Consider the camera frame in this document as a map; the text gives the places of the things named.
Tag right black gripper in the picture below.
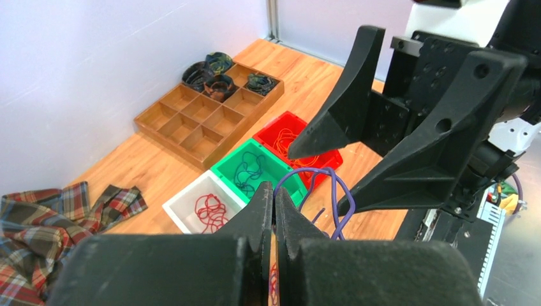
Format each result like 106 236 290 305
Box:
288 25 529 216

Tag red wire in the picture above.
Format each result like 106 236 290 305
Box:
194 193 231 234

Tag green plastic bin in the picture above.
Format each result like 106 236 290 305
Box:
211 138 292 203

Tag blue green rolled belt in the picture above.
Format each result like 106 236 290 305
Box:
205 52 234 75

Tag black rolled belt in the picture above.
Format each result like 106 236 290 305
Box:
181 61 214 92
203 74 238 103

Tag plaid cloth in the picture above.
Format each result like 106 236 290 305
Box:
1 181 148 305

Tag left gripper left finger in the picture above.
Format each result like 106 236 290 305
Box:
47 182 273 305

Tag black rolled belt top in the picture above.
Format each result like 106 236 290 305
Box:
181 61 214 92

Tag wooden compartment tray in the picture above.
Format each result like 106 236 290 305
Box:
134 62 285 170

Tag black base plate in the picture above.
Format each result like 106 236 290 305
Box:
394 209 494 280

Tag orange wires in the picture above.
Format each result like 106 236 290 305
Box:
272 127 320 169

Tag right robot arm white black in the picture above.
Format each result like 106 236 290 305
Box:
288 1 540 221

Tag red plastic bin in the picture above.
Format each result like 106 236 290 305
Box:
253 111 343 170

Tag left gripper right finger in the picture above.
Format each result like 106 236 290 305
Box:
274 188 482 305

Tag white plastic bin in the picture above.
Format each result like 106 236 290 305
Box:
162 170 246 234

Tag purple wire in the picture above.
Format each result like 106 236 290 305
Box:
272 166 357 242

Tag green rolled belt lower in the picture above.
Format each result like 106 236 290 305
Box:
245 73 278 96

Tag black rolled belt middle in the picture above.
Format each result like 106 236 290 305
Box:
203 74 238 103

